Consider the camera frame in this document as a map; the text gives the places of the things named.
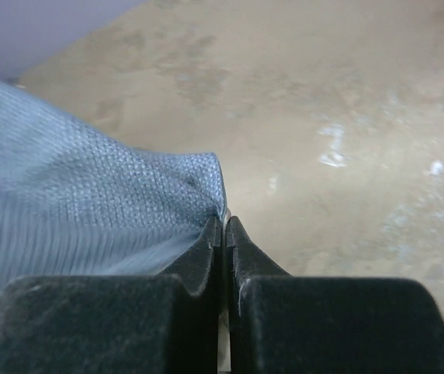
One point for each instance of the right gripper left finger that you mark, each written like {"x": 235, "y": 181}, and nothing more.
{"x": 166, "y": 323}

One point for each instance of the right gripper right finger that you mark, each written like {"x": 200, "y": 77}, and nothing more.
{"x": 285, "y": 324}

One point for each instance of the patchwork green beige pillowcase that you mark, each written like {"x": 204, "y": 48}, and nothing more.
{"x": 74, "y": 201}

